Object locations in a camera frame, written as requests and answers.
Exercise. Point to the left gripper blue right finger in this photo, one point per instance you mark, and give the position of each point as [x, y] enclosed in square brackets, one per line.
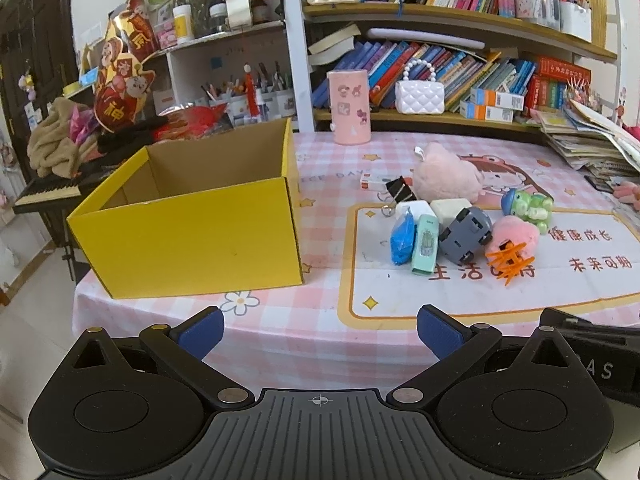
[462, 352]

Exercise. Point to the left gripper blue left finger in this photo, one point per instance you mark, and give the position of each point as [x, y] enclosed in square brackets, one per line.
[179, 353]

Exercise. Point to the orange hair clip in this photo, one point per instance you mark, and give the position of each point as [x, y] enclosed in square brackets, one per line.
[509, 261]

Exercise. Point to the grey toy car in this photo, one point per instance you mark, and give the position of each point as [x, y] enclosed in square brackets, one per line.
[466, 235]

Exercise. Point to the blue plastic packet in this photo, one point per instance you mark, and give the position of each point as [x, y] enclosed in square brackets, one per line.
[402, 238]

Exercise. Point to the pink round plush toy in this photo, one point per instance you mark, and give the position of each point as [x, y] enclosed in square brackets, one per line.
[515, 230]

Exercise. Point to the white squishy block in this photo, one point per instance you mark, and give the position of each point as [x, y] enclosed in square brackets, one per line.
[446, 210]

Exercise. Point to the green frog toy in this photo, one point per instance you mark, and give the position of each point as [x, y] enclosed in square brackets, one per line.
[533, 208]

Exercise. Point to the black binder clip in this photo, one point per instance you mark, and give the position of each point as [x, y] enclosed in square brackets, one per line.
[400, 191]

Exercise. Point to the pink plush pig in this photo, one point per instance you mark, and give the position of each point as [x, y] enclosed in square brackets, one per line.
[442, 175]

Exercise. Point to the white cartoon desk mat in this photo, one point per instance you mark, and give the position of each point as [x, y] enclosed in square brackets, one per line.
[588, 265]

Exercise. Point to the pink checkered tablecloth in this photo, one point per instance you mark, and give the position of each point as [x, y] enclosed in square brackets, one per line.
[292, 337]

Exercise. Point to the yellow cardboard box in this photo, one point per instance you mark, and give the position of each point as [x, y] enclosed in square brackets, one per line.
[195, 217]

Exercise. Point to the white eraser block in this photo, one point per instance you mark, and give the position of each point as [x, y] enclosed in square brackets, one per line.
[418, 208]

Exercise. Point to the small red white box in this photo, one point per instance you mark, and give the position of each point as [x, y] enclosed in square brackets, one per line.
[375, 182]

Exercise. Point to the stack of magazines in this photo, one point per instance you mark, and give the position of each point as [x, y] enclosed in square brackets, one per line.
[590, 142]

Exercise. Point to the black electric keyboard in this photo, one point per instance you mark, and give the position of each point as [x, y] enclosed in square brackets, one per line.
[54, 193]

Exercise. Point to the red foil bag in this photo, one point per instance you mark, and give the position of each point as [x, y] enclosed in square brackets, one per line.
[193, 123]

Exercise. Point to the beige crumpled cloth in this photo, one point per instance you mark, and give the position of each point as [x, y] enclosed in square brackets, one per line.
[64, 140]

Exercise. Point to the pink cylindrical holder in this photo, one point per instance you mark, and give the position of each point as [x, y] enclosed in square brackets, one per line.
[350, 106]

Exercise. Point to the white quilted mini handbag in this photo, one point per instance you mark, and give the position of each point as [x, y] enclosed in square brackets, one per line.
[417, 96]

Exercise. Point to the white cubby shelf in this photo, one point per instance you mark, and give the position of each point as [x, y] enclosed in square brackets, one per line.
[212, 70]

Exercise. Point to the wooden bookshelf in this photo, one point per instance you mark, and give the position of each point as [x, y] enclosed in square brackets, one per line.
[451, 27]

